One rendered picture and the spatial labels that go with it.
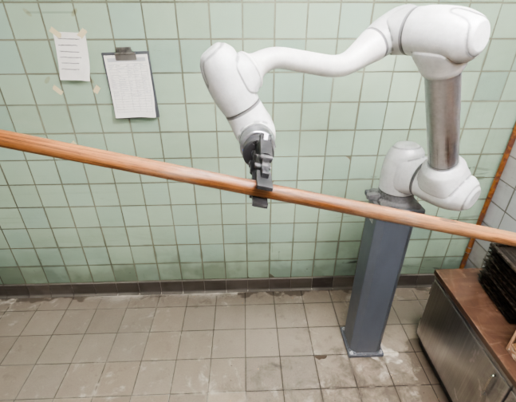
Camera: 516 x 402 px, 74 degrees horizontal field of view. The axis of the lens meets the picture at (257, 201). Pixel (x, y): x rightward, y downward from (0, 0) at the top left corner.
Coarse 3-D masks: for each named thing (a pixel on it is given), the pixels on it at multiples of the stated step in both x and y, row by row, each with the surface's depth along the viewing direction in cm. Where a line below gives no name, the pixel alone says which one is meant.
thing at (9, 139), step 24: (0, 144) 58; (24, 144) 58; (48, 144) 58; (72, 144) 60; (120, 168) 61; (144, 168) 61; (168, 168) 62; (192, 168) 63; (240, 192) 64; (264, 192) 64; (288, 192) 65; (312, 192) 66; (360, 216) 69; (384, 216) 68; (408, 216) 69; (432, 216) 71; (504, 240) 72
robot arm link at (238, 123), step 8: (256, 104) 87; (248, 112) 86; (256, 112) 87; (264, 112) 88; (232, 120) 88; (240, 120) 87; (248, 120) 87; (256, 120) 87; (264, 120) 88; (272, 120) 95; (232, 128) 90; (240, 128) 88; (272, 128) 89
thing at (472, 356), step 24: (432, 288) 182; (456, 288) 166; (480, 288) 166; (432, 312) 182; (456, 312) 161; (480, 312) 153; (432, 336) 183; (456, 336) 162; (480, 336) 144; (504, 336) 142; (432, 360) 183; (456, 360) 162; (480, 360) 145; (504, 360) 133; (456, 384) 162; (480, 384) 146; (504, 384) 132
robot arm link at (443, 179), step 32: (416, 32) 93; (448, 32) 87; (480, 32) 86; (416, 64) 100; (448, 64) 92; (448, 96) 102; (448, 128) 110; (448, 160) 120; (416, 192) 138; (448, 192) 125; (480, 192) 127
